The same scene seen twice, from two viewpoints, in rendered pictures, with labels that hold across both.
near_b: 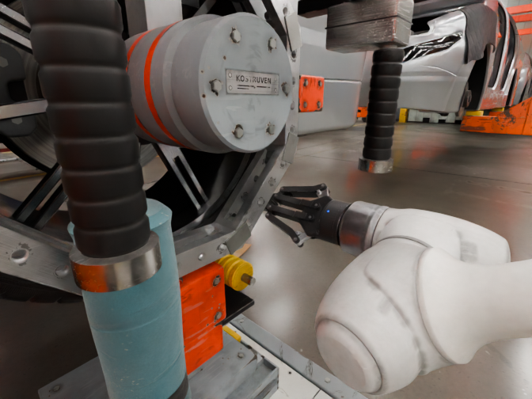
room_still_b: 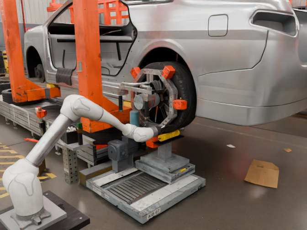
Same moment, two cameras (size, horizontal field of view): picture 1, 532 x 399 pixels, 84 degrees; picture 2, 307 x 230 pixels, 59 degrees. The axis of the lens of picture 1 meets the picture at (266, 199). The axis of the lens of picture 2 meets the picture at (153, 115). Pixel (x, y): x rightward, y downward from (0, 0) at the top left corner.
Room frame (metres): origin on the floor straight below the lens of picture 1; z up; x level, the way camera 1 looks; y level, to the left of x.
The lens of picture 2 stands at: (0.55, -2.27, 1.34)
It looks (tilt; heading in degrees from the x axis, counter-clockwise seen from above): 15 degrees down; 93
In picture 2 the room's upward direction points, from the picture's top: straight up
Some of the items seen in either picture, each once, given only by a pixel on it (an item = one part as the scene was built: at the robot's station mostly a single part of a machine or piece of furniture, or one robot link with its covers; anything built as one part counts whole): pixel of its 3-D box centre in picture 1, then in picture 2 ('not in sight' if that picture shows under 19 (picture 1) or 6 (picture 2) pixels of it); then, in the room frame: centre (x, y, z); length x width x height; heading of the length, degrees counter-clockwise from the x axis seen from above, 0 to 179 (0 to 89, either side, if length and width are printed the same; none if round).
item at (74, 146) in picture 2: not in sight; (70, 141); (-0.36, 0.13, 0.44); 0.43 x 0.17 x 0.03; 138
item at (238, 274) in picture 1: (205, 256); (169, 135); (0.59, 0.13, 0.51); 0.29 x 0.06 x 0.06; 48
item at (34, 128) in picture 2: not in sight; (71, 129); (-0.81, 1.40, 0.14); 2.47 x 0.85 x 0.27; 138
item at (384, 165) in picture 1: (381, 109); (146, 109); (0.40, -0.15, 0.83); 0.04 x 0.04 x 0.16
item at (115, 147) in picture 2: not in sight; (128, 152); (0.17, 0.32, 0.26); 0.42 x 0.18 x 0.35; 48
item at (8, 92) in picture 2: not in sight; (22, 96); (-2.16, 2.64, 0.39); 0.66 x 0.66 x 0.24
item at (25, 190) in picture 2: not in sight; (26, 191); (-0.27, -0.88, 0.49); 0.18 x 0.16 x 0.22; 134
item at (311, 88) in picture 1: (298, 94); (179, 104); (0.67, -0.07, 0.85); 0.09 x 0.08 x 0.07; 138
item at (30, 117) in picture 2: not in sight; (44, 125); (-1.07, 1.12, 0.28); 2.47 x 0.09 x 0.22; 138
